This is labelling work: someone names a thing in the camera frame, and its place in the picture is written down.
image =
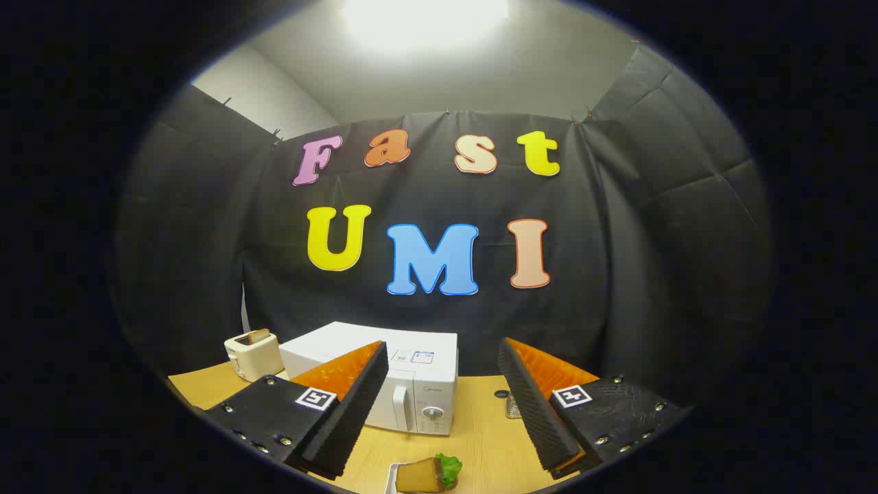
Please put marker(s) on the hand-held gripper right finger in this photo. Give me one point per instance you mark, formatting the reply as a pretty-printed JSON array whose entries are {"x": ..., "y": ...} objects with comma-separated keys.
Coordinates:
[{"x": 531, "y": 405}]

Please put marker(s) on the brown bread lettuce sandwich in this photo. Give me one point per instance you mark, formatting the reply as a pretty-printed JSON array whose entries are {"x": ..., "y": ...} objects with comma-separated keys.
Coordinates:
[{"x": 418, "y": 475}]

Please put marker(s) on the white microwave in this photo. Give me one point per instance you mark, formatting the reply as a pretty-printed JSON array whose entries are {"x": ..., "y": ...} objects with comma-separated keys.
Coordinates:
[{"x": 357, "y": 339}]

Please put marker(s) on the black backdrop cloth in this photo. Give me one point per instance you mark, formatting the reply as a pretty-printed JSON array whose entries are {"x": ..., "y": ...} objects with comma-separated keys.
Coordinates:
[{"x": 206, "y": 240}]

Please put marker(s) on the toast slice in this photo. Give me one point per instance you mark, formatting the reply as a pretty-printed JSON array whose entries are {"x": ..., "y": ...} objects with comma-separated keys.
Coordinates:
[{"x": 257, "y": 336}]

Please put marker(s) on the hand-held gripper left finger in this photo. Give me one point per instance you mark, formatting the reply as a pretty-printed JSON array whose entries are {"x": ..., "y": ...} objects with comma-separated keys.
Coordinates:
[{"x": 357, "y": 405}]

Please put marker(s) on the ceiling light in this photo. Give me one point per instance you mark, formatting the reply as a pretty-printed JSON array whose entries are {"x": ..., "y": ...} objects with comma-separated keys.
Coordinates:
[{"x": 425, "y": 20}]

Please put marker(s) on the cream toaster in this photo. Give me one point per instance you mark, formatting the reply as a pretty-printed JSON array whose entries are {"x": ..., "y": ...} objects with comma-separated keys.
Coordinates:
[{"x": 257, "y": 360}]

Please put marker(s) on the white sandwich dish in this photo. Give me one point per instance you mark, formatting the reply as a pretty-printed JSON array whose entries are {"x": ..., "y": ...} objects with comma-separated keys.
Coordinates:
[{"x": 391, "y": 480}]

